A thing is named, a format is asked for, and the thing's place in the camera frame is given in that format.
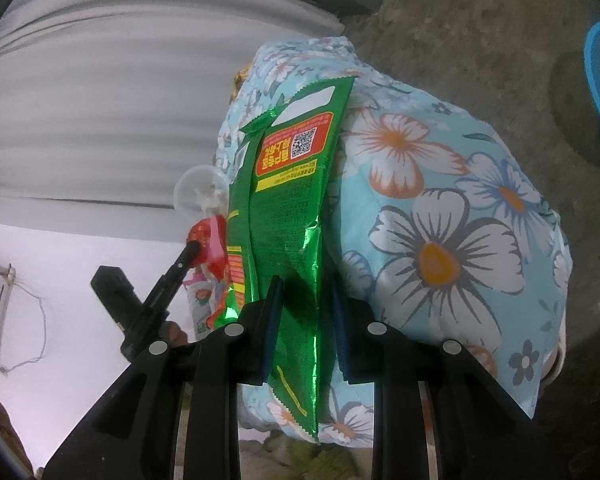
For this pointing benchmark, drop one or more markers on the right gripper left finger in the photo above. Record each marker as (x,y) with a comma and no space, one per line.
(184,396)

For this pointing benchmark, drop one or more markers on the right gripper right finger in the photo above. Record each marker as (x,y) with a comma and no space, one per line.
(438,414)

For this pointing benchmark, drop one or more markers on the green snack bag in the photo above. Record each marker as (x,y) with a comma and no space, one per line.
(274,232)

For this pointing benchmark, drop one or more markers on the red crumpled wrapper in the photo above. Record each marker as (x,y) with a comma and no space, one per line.
(210,234)

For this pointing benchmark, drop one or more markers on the green white shaggy rug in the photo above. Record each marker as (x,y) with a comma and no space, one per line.
(280,457)

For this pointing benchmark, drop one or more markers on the floral blue tablecloth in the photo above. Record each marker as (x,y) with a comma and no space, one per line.
(430,220)

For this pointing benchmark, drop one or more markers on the grey curtain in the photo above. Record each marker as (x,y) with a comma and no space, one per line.
(111,101)

